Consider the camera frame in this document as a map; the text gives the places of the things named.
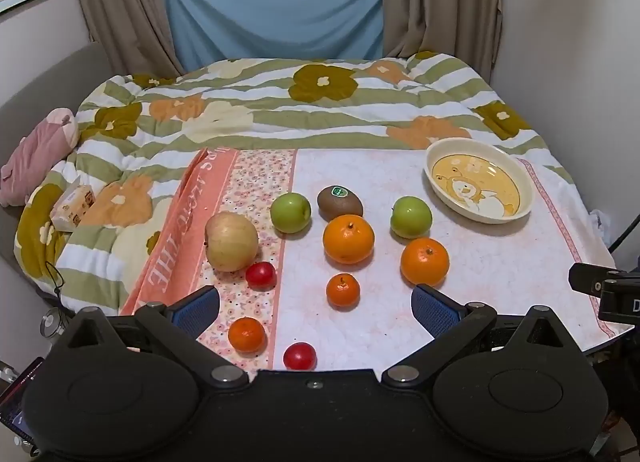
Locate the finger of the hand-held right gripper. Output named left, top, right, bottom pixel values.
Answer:
left=569, top=262, right=609, bottom=297

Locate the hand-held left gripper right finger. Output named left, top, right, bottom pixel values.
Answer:
left=381, top=284, right=582, bottom=389

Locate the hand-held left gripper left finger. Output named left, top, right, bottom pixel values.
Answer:
left=49, top=285, right=250, bottom=391

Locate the large orange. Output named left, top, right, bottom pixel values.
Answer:
left=400, top=237, right=451, bottom=288
left=322, top=215, right=376, bottom=266

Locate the small mandarin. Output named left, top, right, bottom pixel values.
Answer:
left=228, top=317, right=267, bottom=354
left=325, top=273, right=361, bottom=310

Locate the red cherry tomato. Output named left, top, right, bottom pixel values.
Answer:
left=245, top=261, right=278, bottom=292
left=282, top=341, right=318, bottom=371

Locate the pale yellow-red apple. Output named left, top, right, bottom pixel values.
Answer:
left=204, top=211, right=260, bottom=273

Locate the cream cartoon print bowl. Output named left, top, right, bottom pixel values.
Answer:
left=424, top=137, right=536, bottom=225

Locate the pink patterned cloth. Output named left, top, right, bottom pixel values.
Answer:
left=119, top=146, right=619, bottom=374

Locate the green apple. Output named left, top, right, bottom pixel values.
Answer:
left=389, top=195, right=433, bottom=239
left=270, top=193, right=312, bottom=235

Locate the clear round holder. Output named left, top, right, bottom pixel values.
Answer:
left=39, top=307, right=72, bottom=341

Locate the brown kiwi with sticker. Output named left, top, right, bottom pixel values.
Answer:
left=316, top=185, right=365, bottom=223

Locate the tissue packet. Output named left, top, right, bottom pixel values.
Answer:
left=49, top=184, right=97, bottom=232

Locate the smartphone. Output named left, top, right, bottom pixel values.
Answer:
left=0, top=356, right=47, bottom=444

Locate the pink plush toy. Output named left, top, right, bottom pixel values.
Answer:
left=0, top=108, right=81, bottom=208

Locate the striped floral blanket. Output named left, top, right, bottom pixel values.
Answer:
left=14, top=50, right=611, bottom=317

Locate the grey upholstered sofa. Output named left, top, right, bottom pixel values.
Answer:
left=0, top=41, right=119, bottom=304

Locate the blue fabric sheet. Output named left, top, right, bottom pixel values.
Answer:
left=158, top=0, right=386, bottom=72

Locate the black cable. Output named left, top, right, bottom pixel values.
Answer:
left=607, top=213, right=640, bottom=251

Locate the thin black lanyard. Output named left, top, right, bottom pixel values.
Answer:
left=44, top=261, right=67, bottom=311

